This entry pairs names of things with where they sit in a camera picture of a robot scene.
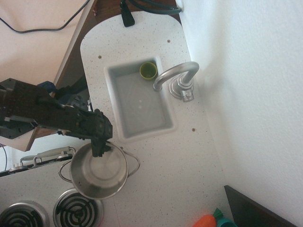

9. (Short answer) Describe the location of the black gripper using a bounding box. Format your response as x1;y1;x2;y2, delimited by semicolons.
71;109;113;157

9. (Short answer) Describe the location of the stainless steel pot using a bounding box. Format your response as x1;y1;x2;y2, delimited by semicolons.
58;142;140;200

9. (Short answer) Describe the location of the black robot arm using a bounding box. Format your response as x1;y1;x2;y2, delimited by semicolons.
0;79;113;157

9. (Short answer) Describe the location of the grey sink basin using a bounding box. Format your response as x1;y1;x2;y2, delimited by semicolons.
104;56;177;142

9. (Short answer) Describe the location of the right stove burner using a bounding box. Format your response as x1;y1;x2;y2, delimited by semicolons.
53;189;104;227

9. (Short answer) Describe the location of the stove burner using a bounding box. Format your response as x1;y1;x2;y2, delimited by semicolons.
53;189;104;227
0;201;50;227

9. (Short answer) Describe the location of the blue cloth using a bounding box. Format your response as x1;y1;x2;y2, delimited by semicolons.
37;81;57;97

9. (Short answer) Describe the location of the green plastic cup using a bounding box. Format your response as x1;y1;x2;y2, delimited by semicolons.
139;62;158;80

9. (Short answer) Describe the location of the left stove burner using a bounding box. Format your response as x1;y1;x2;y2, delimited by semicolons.
0;201;50;227

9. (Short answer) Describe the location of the silver toy faucet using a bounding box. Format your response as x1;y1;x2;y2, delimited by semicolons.
153;61;199;102

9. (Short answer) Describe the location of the orange toy carrot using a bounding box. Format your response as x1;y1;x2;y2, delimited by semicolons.
192;214;216;227

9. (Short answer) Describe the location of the teal plastic cup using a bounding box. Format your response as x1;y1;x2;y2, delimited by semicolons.
216;218;237;227

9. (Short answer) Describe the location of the dark wooden board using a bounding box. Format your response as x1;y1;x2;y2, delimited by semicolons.
224;185;296;227

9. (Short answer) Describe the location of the white oven door handle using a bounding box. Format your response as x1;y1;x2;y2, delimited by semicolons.
20;146;76;166

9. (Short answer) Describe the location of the black cable on floor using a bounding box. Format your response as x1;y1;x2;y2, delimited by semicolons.
0;0;91;35

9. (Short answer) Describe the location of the dark green hose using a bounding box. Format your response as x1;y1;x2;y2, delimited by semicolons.
129;0;182;15

